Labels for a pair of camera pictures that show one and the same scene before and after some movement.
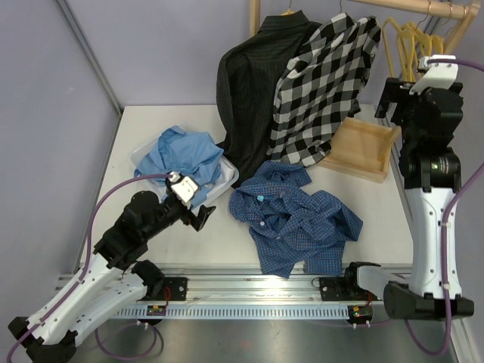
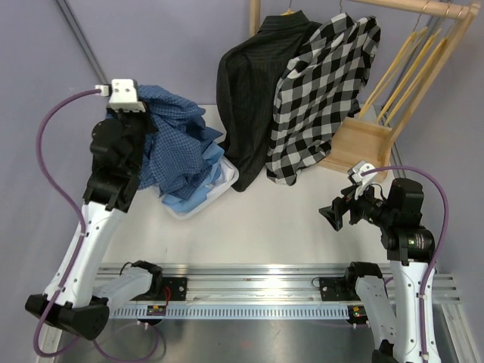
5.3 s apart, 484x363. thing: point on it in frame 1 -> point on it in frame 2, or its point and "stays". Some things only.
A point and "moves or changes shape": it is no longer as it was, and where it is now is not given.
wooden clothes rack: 365,147 stays
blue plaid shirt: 290,225 -> 175,157
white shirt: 227,173 stays
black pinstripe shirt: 246,79 stays
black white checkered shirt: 314,92 stays
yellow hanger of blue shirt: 420,38 moves or changes shape
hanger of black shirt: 290,11 stays
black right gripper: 393,93 -> 334,213
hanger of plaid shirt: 408,39 -> 392,71
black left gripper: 200,220 -> 142,115
